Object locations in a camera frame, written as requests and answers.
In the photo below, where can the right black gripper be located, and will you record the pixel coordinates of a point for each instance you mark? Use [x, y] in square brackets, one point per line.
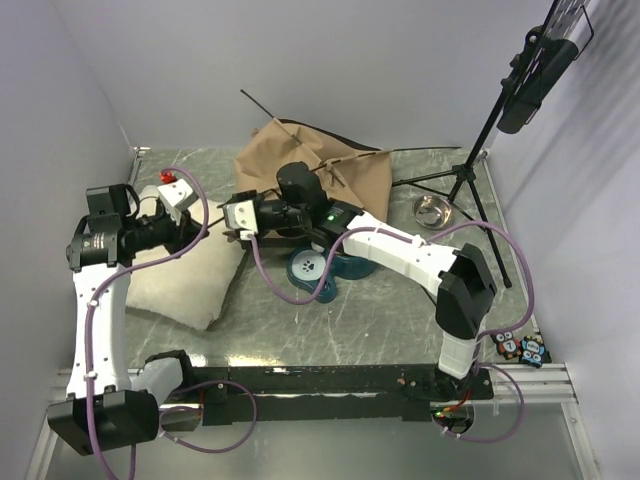
[262, 231]

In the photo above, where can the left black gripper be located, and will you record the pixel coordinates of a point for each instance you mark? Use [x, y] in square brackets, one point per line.
[184, 235]

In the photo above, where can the tan fabric pet tent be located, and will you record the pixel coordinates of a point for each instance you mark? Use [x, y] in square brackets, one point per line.
[348, 171]

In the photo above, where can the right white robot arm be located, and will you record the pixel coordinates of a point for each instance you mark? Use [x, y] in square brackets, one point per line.
[458, 278]

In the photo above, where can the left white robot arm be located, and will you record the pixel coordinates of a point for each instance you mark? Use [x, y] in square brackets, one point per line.
[105, 407]

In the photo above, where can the teal pet feeder stand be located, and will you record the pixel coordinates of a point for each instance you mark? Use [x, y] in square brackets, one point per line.
[313, 272]

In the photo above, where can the steel pet bowl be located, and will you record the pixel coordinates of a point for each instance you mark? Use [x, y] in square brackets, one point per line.
[433, 212]

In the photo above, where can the white fluffy cushion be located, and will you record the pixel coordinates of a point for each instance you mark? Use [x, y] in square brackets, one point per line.
[190, 290]

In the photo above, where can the black tripod stand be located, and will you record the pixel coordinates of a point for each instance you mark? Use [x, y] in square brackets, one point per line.
[464, 174]

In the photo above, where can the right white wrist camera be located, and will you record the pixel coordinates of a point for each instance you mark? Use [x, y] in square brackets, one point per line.
[240, 217]

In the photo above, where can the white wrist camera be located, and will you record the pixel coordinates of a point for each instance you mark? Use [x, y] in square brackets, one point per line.
[176, 198]
[240, 217]

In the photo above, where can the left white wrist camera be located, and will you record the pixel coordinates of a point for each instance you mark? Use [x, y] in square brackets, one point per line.
[176, 198]

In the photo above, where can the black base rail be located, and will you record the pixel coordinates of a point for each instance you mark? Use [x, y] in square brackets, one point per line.
[226, 402]

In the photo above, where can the aluminium frame rail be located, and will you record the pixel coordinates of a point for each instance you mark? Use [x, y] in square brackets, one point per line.
[505, 384]

